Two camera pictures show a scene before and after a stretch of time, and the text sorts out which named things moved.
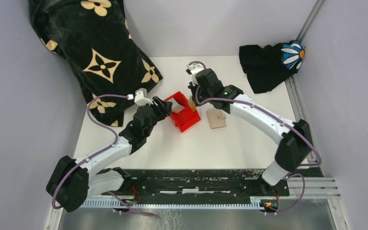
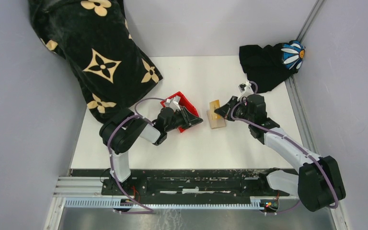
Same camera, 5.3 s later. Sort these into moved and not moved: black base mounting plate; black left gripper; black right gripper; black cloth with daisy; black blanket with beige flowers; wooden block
Moved: black right gripper; black left gripper; wooden block
Not moved: black cloth with daisy; black base mounting plate; black blanket with beige flowers
